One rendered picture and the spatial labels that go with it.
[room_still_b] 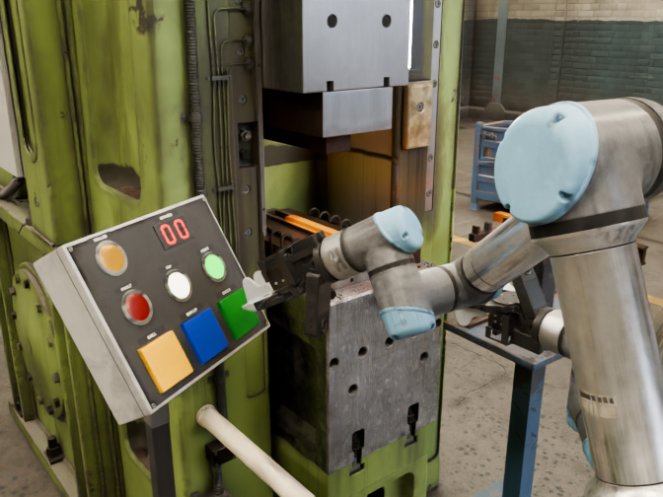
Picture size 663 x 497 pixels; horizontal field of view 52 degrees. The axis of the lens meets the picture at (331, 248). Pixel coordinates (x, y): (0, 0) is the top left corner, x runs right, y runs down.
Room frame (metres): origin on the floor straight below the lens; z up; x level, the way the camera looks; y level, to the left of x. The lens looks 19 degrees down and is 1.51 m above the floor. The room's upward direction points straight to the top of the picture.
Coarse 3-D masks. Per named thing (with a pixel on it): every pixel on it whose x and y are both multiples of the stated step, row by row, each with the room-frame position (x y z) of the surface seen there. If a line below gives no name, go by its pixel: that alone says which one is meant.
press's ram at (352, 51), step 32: (288, 0) 1.44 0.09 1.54; (320, 0) 1.44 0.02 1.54; (352, 0) 1.49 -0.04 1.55; (384, 0) 1.54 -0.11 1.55; (288, 32) 1.45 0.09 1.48; (320, 32) 1.44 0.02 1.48; (352, 32) 1.49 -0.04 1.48; (384, 32) 1.55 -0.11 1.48; (288, 64) 1.45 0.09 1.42; (320, 64) 1.44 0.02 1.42; (352, 64) 1.49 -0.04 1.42; (384, 64) 1.55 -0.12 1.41
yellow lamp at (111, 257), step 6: (108, 246) 0.99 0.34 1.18; (114, 246) 1.00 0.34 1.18; (102, 252) 0.97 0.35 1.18; (108, 252) 0.98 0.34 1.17; (114, 252) 0.99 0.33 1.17; (120, 252) 1.00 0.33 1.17; (102, 258) 0.97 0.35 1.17; (108, 258) 0.97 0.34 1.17; (114, 258) 0.98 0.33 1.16; (120, 258) 0.99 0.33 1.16; (108, 264) 0.97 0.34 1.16; (114, 264) 0.98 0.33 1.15; (120, 264) 0.98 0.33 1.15; (114, 270) 0.97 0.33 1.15
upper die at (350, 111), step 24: (264, 96) 1.61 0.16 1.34; (288, 96) 1.54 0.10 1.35; (312, 96) 1.47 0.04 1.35; (336, 96) 1.46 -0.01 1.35; (360, 96) 1.50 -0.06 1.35; (384, 96) 1.55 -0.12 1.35; (264, 120) 1.62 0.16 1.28; (288, 120) 1.54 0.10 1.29; (312, 120) 1.47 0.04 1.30; (336, 120) 1.46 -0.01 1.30; (360, 120) 1.51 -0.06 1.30; (384, 120) 1.55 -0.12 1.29
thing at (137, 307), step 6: (132, 294) 0.97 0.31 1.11; (138, 294) 0.98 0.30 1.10; (126, 300) 0.95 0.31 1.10; (132, 300) 0.96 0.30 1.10; (138, 300) 0.97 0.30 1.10; (144, 300) 0.98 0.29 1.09; (126, 306) 0.95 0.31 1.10; (132, 306) 0.95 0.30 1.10; (138, 306) 0.96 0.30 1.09; (144, 306) 0.97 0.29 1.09; (132, 312) 0.95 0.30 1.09; (138, 312) 0.96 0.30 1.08; (144, 312) 0.96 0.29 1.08; (132, 318) 0.94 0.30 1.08; (138, 318) 0.95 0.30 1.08; (144, 318) 0.96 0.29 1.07
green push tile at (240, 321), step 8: (232, 296) 1.12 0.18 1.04; (240, 296) 1.14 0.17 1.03; (224, 304) 1.10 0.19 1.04; (232, 304) 1.11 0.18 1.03; (240, 304) 1.13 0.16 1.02; (224, 312) 1.09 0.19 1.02; (232, 312) 1.10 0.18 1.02; (240, 312) 1.12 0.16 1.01; (248, 312) 1.13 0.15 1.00; (232, 320) 1.09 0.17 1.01; (240, 320) 1.10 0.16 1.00; (248, 320) 1.12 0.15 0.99; (256, 320) 1.14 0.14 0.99; (232, 328) 1.08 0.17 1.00; (240, 328) 1.09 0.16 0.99; (248, 328) 1.11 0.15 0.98; (240, 336) 1.08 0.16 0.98
